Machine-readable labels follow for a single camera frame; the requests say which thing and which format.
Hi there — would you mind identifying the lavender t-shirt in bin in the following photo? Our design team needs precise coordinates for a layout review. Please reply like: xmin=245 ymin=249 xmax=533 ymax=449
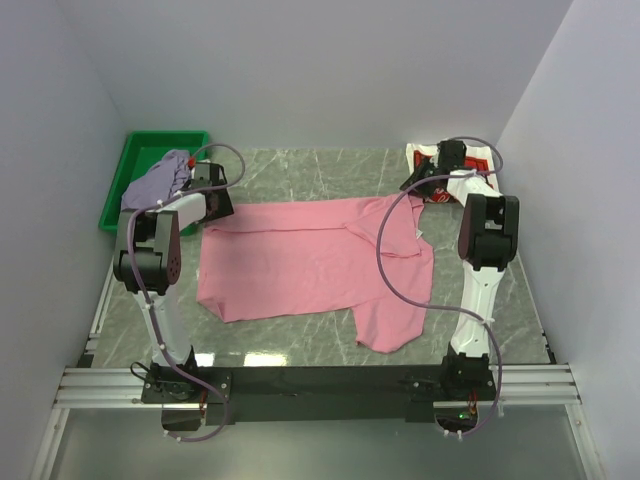
xmin=120 ymin=149 xmax=191 ymax=210

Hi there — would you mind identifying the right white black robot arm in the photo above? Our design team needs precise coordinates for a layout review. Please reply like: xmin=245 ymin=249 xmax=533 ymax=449
xmin=401 ymin=136 xmax=520 ymax=399

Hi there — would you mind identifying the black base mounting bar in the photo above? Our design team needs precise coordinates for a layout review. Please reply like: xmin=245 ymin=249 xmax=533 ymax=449
xmin=141 ymin=365 xmax=497 ymax=425

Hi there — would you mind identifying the folded red white Coca-Cola t-shirt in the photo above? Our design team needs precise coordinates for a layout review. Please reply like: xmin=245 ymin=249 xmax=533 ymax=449
xmin=400 ymin=143 xmax=495 ymax=203

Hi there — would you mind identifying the green plastic bin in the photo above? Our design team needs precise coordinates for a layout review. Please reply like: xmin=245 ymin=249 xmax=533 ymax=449
xmin=99 ymin=130 xmax=210 ymax=234

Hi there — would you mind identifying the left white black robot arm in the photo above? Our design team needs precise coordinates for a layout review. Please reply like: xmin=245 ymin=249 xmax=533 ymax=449
xmin=113 ymin=161 xmax=233 ymax=403

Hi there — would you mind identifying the pink t-shirt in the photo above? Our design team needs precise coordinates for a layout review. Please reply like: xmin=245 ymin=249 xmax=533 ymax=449
xmin=197 ymin=195 xmax=434 ymax=353

